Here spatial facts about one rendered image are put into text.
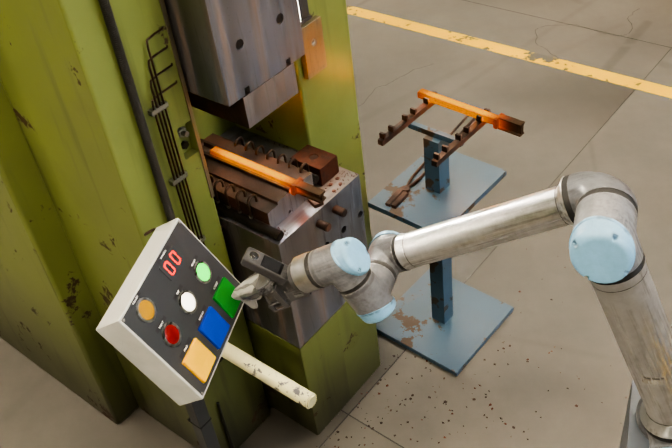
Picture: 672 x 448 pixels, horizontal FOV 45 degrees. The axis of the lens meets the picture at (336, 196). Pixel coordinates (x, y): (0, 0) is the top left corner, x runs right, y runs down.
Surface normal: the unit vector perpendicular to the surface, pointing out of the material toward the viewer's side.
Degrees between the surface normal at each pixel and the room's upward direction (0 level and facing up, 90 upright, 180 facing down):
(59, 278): 90
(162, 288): 60
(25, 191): 90
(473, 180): 0
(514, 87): 0
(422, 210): 0
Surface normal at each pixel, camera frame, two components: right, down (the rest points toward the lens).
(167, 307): 0.78, -0.33
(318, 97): 0.78, 0.32
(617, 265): -0.38, 0.51
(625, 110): -0.11, -0.77
